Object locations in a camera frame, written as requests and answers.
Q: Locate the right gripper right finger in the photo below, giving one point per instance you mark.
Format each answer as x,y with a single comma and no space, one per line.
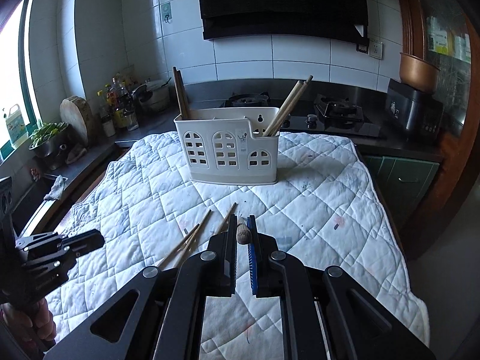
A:
275,273

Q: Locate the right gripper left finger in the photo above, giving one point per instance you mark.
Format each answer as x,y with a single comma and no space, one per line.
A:
211,273

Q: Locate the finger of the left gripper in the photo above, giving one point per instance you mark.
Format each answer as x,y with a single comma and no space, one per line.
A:
83,243
38,240

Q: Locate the black kitchen sink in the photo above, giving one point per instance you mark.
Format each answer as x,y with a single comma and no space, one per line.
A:
32,214

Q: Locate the person's left hand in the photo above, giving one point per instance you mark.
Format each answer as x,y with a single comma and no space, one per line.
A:
19,323

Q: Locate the grey dish rag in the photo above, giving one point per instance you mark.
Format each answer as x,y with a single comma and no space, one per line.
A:
57,189

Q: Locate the white quilted cloth mat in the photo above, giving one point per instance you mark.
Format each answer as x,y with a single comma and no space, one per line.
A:
323,209

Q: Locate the steel bowl of greens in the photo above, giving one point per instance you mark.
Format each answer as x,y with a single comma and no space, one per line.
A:
43,139

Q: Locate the detergent jug with label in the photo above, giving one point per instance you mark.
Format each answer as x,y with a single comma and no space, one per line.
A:
16,127

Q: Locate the white seasoning jar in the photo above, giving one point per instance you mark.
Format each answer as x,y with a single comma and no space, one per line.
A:
108,126

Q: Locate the white plastic utensil holder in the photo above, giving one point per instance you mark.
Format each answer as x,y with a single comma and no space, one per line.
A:
227,145

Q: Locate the round wooden cutting board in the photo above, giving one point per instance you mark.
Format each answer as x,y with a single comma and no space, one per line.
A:
76,112

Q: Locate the yellow-capped oil bottle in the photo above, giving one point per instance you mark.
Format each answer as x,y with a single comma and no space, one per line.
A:
103,107

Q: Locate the green cabinet door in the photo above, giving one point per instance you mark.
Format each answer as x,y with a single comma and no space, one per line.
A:
402,182

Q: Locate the black gas stove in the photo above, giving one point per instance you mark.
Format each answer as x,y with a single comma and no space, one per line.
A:
330,115

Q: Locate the black rice cooker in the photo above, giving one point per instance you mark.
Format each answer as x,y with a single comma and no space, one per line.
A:
417,114

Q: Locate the copper coloured pot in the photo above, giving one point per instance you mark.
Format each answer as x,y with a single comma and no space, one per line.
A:
418,73

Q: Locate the black range hood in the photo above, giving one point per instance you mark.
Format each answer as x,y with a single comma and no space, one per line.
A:
343,20

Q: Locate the wooden glass-door cabinet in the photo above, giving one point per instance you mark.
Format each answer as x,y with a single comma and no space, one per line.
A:
445,33

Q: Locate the steel pot with handle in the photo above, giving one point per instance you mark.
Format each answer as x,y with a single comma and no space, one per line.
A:
153,96

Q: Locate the green wall hook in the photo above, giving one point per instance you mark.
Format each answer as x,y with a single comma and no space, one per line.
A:
166,12

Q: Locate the white wall socket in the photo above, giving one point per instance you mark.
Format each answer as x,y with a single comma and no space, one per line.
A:
375,49

